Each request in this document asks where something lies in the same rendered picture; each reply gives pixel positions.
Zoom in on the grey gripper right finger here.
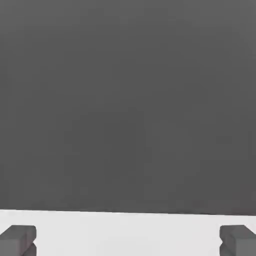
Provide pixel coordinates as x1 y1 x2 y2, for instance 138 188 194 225
219 224 256 256

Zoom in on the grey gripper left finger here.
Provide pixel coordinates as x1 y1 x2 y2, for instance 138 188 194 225
0 224 37 256

